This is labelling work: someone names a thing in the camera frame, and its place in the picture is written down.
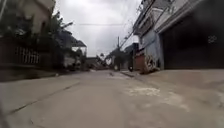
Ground utility pole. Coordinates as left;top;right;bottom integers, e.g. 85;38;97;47
116;35;121;72

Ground grey concrete road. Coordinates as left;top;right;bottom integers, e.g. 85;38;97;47
0;68;224;128

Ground roofed building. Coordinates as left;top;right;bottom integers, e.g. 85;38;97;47
61;31;88;72

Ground dark green trees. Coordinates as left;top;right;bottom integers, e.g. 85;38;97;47
39;11;75;72

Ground building with dark garage door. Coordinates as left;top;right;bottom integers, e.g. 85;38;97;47
132;0;224;75

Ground beige house with fence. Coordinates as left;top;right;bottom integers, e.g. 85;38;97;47
0;0;57;81

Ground overhead wires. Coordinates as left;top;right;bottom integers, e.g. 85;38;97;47
73;0;174;51

